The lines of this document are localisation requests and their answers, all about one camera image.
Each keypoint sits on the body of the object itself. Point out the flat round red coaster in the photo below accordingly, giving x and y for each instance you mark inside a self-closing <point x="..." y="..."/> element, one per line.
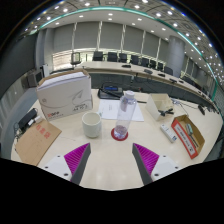
<point x="113" y="136"/>

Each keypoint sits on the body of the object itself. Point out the white ceramic mug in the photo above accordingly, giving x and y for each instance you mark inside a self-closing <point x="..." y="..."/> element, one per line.
<point x="91" y="126"/>

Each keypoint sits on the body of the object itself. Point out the white printed paper sheet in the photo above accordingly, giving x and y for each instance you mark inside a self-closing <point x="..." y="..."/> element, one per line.
<point x="108" y="110"/>

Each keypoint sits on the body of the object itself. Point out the clear plastic water bottle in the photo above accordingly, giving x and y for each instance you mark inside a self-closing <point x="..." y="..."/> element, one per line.
<point x="124" y="115"/>

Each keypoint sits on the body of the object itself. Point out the black mesh office chair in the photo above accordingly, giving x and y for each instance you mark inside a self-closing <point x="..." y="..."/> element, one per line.
<point x="75" y="58"/>

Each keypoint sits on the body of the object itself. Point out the recessed ceiling lights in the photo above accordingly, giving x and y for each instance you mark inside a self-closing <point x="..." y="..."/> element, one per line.
<point x="87" y="4"/>

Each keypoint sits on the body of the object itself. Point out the black desk conference unit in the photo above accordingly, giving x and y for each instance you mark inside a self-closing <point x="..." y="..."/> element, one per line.
<point x="110" y="91"/>

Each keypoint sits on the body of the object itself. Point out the long curved conference desk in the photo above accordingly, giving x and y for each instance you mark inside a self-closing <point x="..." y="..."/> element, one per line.
<point x="110" y="66"/>

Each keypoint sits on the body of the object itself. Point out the black power adapter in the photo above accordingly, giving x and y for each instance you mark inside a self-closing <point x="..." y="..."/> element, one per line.
<point x="27" y="118"/>

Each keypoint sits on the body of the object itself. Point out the old grey box monitor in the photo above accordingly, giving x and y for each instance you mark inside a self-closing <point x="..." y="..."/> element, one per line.
<point x="35" y="78"/>

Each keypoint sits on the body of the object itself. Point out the brown paper envelope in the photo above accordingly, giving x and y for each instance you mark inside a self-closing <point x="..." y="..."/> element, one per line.
<point x="36" y="143"/>

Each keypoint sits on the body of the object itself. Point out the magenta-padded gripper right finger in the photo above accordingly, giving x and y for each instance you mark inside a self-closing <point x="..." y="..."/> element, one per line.
<point x="146" y="158"/>

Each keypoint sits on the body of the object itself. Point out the open red-edged cardboard box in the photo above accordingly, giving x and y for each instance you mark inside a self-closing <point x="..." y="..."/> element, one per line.
<point x="185" y="138"/>

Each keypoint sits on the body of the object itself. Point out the small white oblong box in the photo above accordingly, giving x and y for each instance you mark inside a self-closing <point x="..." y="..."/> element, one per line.
<point x="168" y="132"/>

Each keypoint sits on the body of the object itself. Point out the white copy paper carton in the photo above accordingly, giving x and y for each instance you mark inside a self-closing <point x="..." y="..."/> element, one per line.
<point x="63" y="96"/>

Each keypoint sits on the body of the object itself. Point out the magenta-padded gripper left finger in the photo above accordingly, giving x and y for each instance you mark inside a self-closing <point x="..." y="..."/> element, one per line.
<point x="77" y="158"/>

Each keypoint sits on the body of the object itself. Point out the small open beige box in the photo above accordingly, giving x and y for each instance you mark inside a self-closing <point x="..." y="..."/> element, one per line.
<point x="155" y="105"/>

